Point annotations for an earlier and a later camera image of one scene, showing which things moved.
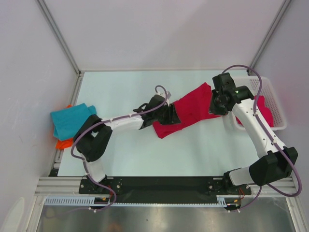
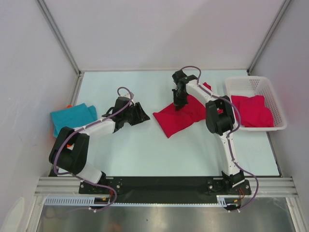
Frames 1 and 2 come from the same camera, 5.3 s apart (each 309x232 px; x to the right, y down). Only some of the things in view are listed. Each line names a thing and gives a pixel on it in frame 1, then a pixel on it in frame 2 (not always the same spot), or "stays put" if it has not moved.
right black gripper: [213, 108] -> [179, 104]
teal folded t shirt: [66, 122] stays put
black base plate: [160, 190] stays put
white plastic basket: [267, 91] stays put
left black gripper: [172, 118] -> [140, 115]
